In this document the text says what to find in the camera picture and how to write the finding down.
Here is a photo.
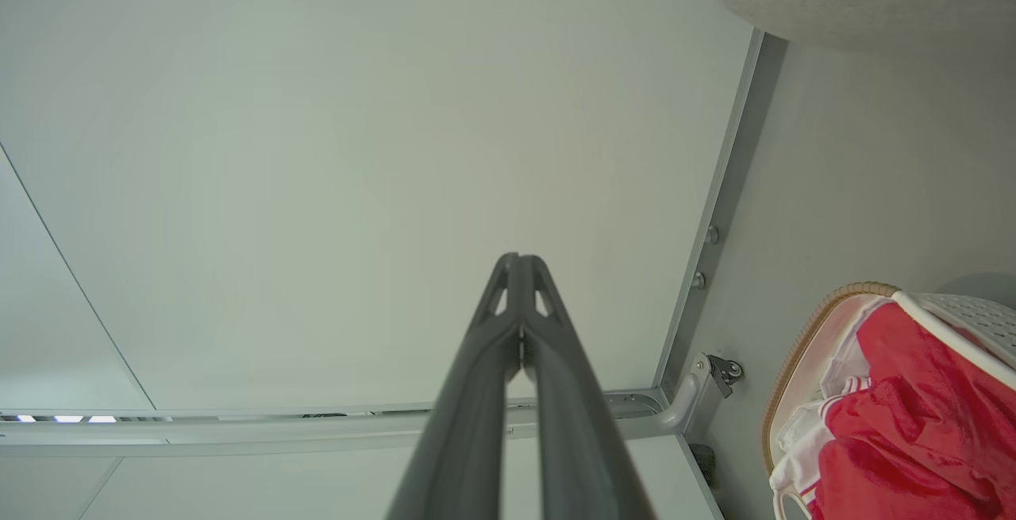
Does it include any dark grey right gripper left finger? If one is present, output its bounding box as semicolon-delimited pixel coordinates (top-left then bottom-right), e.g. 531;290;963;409
387;253;521;520

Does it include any white lined wicker basket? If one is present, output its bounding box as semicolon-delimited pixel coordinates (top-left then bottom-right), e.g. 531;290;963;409
762;282;1016;520

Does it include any red cloth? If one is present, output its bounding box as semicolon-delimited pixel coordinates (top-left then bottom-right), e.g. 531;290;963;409
808;302;1016;520

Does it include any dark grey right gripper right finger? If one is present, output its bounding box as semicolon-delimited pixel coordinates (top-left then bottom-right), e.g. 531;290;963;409
520;255;656;520

